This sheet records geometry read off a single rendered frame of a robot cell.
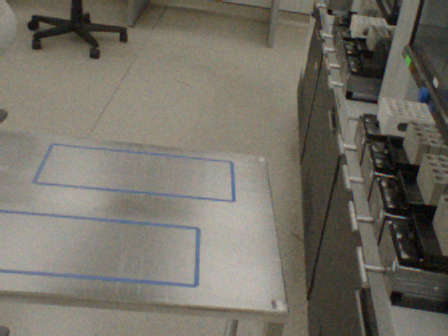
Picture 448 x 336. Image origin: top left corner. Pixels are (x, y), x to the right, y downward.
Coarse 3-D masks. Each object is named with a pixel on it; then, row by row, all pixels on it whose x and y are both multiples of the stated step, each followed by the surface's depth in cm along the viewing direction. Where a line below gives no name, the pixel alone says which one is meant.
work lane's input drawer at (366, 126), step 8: (360, 120) 158; (368, 120) 155; (376, 120) 154; (360, 128) 156; (368, 128) 151; (376, 128) 152; (360, 136) 155; (368, 136) 149; (376, 136) 149; (384, 136) 149; (392, 136) 149; (344, 144) 157; (360, 144) 153; (344, 152) 153; (360, 152) 152; (360, 160) 151
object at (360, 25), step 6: (354, 18) 216; (360, 18) 218; (366, 18) 219; (372, 18) 219; (354, 24) 213; (360, 24) 212; (366, 24) 212; (372, 24) 214; (378, 24) 215; (384, 24) 215; (354, 30) 213; (360, 30) 213; (366, 30) 222; (390, 30) 212; (354, 36) 213; (360, 36) 213; (366, 36) 213
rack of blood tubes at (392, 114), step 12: (384, 108) 151; (396, 108) 152; (408, 108) 153; (420, 108) 154; (384, 120) 149; (396, 120) 148; (408, 120) 148; (420, 120) 148; (432, 120) 148; (384, 132) 150; (396, 132) 149
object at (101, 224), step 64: (0, 192) 109; (64, 192) 111; (128, 192) 113; (192, 192) 116; (256, 192) 119; (0, 256) 94; (64, 256) 96; (128, 256) 98; (192, 256) 100; (256, 256) 102; (256, 320) 92
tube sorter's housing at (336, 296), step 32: (416, 0) 159; (416, 96) 159; (352, 128) 170; (352, 160) 161; (352, 192) 155; (320, 256) 189; (352, 256) 144; (320, 288) 181; (352, 288) 139; (384, 288) 113; (320, 320) 173; (352, 320) 135; (384, 320) 111; (416, 320) 107
